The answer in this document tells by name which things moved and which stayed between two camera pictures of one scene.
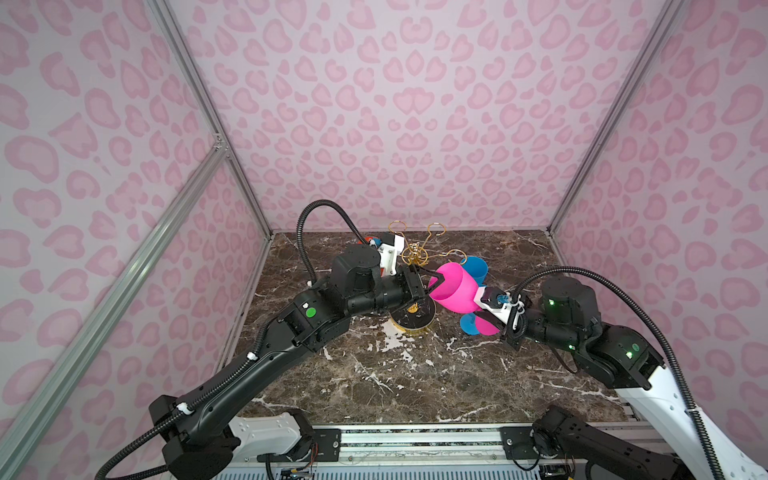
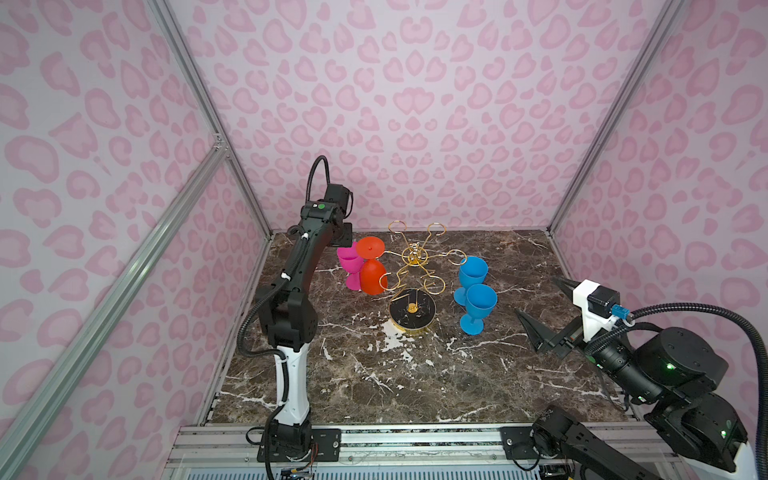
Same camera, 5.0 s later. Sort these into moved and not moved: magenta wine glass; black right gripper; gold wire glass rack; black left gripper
Moved: black left gripper; magenta wine glass; black right gripper
Not moved: gold wire glass rack
